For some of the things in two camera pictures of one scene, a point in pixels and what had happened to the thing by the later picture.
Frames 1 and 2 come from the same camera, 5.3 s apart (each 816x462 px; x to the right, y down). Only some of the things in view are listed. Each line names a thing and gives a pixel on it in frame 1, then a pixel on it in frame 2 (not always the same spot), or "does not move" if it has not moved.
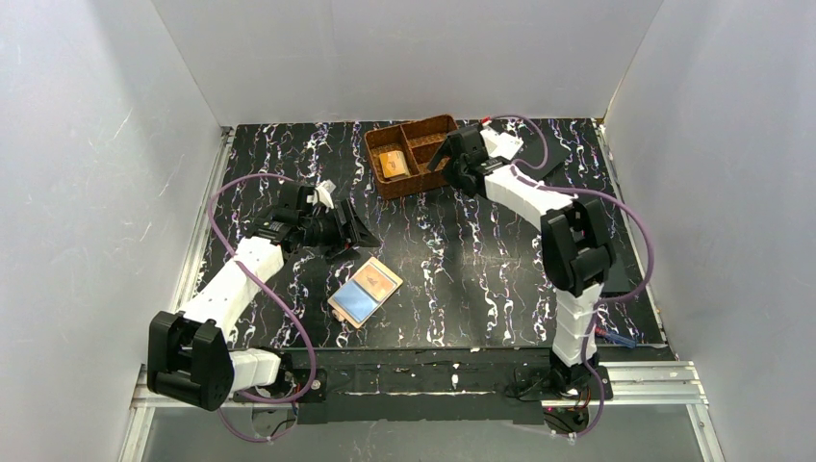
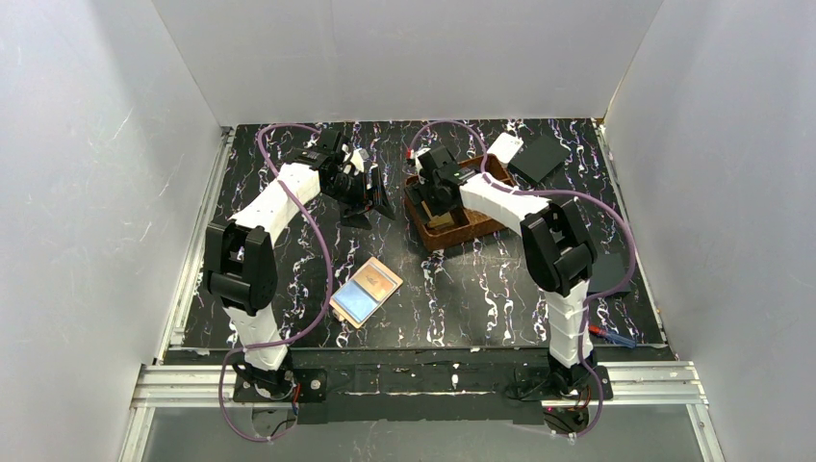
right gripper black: (450, 156) to (437, 198)
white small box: (507, 145) does not move
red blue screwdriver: (616, 338) does not move
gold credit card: (393, 164) to (445, 219)
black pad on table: (617, 281) does not move
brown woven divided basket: (400, 154) to (481, 224)
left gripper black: (344, 223) to (356, 193)
